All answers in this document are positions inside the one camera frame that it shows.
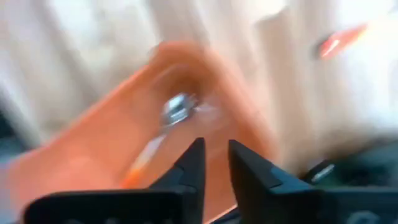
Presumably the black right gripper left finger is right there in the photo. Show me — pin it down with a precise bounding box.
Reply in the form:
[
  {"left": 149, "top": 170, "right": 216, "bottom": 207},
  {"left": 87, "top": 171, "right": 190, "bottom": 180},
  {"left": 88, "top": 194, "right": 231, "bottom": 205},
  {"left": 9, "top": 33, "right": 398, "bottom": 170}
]
[{"left": 21, "top": 137, "right": 206, "bottom": 224}]

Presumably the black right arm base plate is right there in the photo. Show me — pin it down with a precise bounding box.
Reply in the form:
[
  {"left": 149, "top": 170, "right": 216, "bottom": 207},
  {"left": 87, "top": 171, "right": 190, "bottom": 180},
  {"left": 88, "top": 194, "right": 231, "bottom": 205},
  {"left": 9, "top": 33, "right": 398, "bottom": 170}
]
[{"left": 300, "top": 141, "right": 398, "bottom": 189}]

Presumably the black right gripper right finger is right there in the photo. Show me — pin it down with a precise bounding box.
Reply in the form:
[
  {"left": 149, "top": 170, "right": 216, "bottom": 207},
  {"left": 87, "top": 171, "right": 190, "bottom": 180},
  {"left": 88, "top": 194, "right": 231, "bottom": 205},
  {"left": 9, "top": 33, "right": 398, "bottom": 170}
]
[{"left": 228, "top": 139, "right": 398, "bottom": 224}]

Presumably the red plastic bin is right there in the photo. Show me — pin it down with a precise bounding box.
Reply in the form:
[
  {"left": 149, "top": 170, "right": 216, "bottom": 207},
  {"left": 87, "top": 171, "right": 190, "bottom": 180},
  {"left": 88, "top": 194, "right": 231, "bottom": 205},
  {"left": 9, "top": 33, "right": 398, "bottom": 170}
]
[{"left": 0, "top": 40, "right": 280, "bottom": 224}]

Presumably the red-handled silver spoon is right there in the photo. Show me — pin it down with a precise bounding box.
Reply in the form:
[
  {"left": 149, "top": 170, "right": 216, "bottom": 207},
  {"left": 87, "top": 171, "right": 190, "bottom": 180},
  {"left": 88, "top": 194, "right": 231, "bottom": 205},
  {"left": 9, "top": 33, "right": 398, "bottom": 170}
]
[
  {"left": 317, "top": 21, "right": 374, "bottom": 60},
  {"left": 119, "top": 91, "right": 200, "bottom": 190}
]

